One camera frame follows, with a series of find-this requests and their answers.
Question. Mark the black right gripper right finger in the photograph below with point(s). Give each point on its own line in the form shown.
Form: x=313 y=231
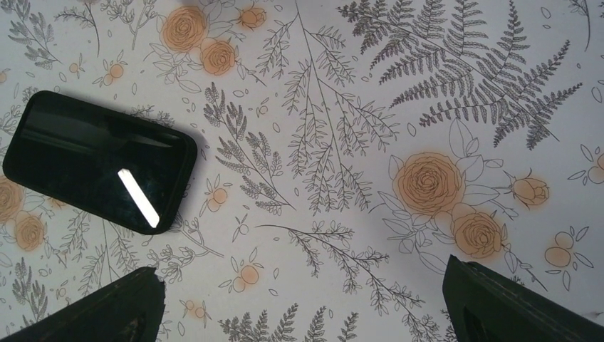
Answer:
x=486 y=306

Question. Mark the floral patterned table mat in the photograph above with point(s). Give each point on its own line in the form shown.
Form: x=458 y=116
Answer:
x=345 y=150

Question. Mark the black phone on table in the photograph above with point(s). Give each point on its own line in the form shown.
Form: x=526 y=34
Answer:
x=127 y=170

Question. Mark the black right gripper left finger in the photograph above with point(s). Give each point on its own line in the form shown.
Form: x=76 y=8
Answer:
x=129 y=309

